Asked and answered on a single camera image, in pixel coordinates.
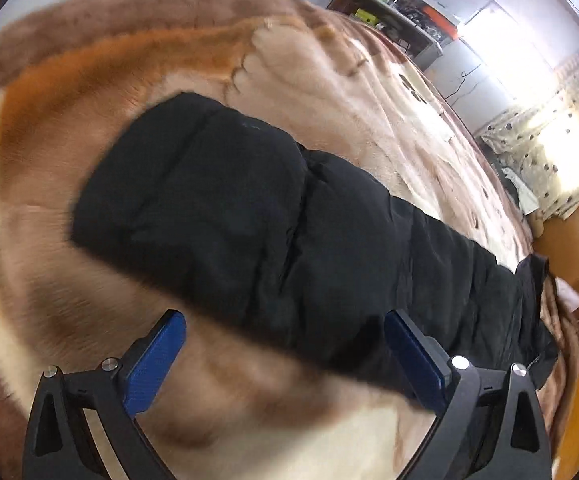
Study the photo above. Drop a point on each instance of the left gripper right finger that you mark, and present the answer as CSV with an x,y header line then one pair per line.
x,y
489,423

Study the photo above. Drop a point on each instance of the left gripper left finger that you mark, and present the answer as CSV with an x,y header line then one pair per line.
x,y
59,443

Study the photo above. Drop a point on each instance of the black puffer jacket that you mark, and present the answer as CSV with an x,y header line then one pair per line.
x,y
300,249

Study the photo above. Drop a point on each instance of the brown plush bed blanket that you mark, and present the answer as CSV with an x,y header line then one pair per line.
x,y
74,77

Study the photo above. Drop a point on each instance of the heart patterned cream curtain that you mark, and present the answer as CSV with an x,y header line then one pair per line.
x,y
538,139

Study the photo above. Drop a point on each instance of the orange box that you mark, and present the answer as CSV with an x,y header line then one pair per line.
x,y
445,23

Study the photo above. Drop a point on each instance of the cluttered wooden shelf desk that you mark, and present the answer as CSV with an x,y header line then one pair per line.
x,y
408,28

